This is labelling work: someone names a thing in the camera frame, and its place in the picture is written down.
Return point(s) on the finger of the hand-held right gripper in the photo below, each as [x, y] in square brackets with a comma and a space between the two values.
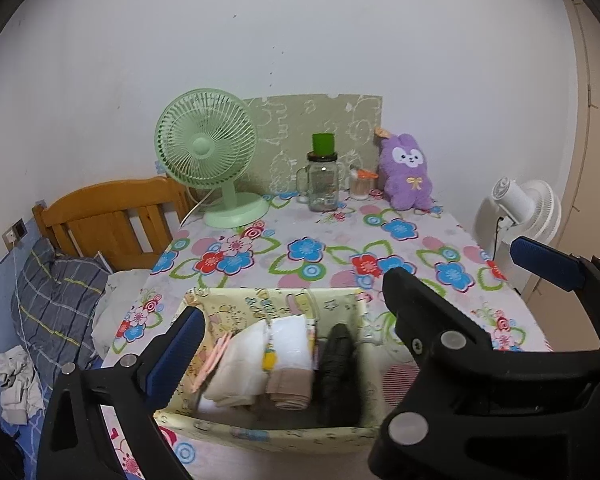
[545, 262]
[430, 320]

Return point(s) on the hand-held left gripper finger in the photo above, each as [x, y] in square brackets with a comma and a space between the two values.
[175, 355]

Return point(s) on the pink fabric piece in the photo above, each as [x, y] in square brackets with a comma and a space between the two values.
[211, 362]

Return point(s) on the white cloth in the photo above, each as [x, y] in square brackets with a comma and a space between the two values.
[17, 385]
[240, 365]

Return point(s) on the black fabric bundle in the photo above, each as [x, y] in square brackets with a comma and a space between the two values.
[337, 375]

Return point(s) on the yellow fabric storage box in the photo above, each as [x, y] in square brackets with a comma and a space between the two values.
[260, 435]

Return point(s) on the beige cloth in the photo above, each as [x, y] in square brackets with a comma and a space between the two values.
[290, 387]

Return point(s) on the white standing fan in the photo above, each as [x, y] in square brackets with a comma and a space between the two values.
[540, 210]

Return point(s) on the white patterned blanket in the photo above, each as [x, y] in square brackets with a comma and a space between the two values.
[120, 305]

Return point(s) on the blue plaid pillow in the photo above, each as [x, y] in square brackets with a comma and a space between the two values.
[55, 300]

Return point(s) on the purple plush bunny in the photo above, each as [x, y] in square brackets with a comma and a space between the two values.
[405, 185]

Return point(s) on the small jar with orange lid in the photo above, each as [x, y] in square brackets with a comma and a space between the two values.
[360, 189]

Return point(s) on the white crumpled cloth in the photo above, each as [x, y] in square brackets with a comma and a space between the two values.
[17, 385]

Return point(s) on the glass mug jar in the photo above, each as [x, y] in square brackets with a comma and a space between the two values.
[322, 185]

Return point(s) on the wooden bed headboard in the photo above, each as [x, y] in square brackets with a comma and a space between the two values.
[95, 200]

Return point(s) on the green plastic cup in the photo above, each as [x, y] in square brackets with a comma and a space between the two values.
[323, 143]

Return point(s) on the green desk fan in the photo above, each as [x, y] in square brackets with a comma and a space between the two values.
[200, 147]

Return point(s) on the green patterned board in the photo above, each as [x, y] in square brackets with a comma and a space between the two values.
[290, 120]

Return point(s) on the white wall socket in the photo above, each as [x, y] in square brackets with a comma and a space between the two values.
[8, 237]

